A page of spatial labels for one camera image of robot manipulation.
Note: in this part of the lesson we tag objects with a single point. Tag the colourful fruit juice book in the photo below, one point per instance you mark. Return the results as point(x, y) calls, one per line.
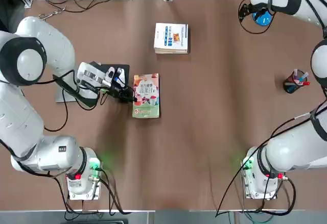
point(146, 106)

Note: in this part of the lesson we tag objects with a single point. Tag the blue purple pen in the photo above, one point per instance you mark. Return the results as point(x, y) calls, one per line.
point(295, 73)

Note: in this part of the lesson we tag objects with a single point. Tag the black mesh pen holder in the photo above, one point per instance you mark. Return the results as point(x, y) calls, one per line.
point(293, 87)

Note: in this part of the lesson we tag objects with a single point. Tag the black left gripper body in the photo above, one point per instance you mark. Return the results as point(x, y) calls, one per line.
point(112, 90)

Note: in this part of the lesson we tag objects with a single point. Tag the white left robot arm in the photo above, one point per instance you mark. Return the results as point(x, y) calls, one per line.
point(25, 63)

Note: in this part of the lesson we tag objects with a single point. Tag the grey marker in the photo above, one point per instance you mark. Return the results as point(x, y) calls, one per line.
point(304, 75)

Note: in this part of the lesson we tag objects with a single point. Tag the red capped marker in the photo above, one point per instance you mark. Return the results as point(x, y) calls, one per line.
point(306, 83)

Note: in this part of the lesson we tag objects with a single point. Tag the silver metal clip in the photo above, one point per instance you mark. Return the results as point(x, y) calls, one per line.
point(52, 13)

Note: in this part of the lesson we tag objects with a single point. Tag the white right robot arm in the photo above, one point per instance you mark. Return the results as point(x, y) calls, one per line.
point(286, 155)

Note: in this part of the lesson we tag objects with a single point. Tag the silver laptop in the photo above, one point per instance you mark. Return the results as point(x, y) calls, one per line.
point(66, 94)

